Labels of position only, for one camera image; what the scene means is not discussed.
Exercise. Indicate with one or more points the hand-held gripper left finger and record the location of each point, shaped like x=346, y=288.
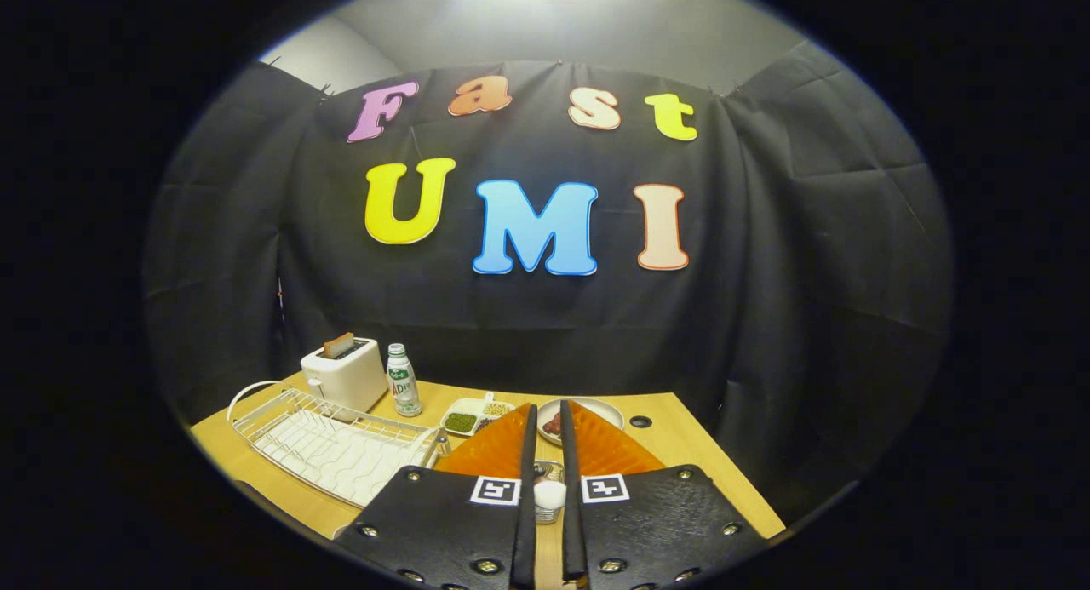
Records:
x=525, y=530

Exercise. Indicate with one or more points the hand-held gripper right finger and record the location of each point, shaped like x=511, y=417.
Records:
x=572, y=530

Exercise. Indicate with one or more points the beige plate with meat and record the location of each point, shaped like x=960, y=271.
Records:
x=609, y=413

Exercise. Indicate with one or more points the brown meat piece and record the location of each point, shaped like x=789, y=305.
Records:
x=553, y=424

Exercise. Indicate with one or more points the dark red beans pile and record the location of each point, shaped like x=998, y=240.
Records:
x=485, y=424

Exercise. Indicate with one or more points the yellow beans pile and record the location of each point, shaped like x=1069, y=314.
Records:
x=497, y=409

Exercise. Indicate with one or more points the green beans pile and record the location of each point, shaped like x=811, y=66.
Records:
x=461, y=422

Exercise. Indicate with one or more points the white divided tray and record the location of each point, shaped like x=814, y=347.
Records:
x=479, y=411

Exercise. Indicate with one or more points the black table grommet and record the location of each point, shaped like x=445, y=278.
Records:
x=640, y=421

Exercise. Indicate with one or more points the white bottle with green label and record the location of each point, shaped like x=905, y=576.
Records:
x=404, y=386

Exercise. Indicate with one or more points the white toaster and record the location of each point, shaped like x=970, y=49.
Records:
x=345, y=381

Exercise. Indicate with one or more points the brown toast slice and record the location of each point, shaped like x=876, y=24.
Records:
x=339, y=345

